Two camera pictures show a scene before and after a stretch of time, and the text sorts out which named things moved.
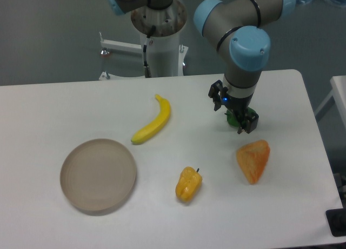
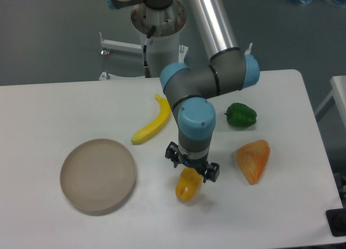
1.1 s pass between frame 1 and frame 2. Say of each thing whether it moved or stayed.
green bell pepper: stayed
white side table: stayed
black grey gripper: moved
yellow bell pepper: stayed
